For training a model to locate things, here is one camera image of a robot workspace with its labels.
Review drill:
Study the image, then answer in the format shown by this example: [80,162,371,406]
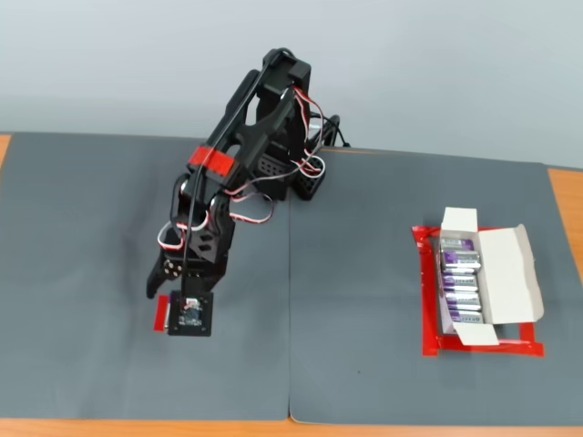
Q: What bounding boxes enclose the black square wrist camera module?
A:
[167,290,216,339]

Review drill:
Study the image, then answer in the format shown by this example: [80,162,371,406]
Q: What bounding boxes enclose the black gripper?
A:
[145,223,235,300]

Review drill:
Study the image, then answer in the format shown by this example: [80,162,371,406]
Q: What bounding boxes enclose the grey table mat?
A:
[0,132,292,422]
[288,145,583,428]

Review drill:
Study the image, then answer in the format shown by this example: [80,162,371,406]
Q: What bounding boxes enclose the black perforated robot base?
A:
[257,154,327,203]

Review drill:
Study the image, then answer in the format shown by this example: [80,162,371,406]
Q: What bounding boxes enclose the black camera cable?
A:
[179,46,297,301]

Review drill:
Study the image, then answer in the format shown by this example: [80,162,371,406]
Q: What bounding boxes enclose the white cardboard box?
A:
[438,207,546,347]

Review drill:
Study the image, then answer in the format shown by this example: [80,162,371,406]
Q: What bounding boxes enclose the red tape frame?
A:
[411,224,546,360]

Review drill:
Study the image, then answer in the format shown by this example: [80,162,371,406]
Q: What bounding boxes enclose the black table clamp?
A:
[318,115,353,149]

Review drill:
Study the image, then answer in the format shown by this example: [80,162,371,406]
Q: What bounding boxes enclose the red tape band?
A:
[189,146,236,180]

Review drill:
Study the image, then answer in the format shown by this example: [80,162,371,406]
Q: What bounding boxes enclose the small red tape patch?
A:
[152,294,171,334]

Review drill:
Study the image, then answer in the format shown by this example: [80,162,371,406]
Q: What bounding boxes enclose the red white black servo wire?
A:
[226,85,327,227]
[156,207,211,254]

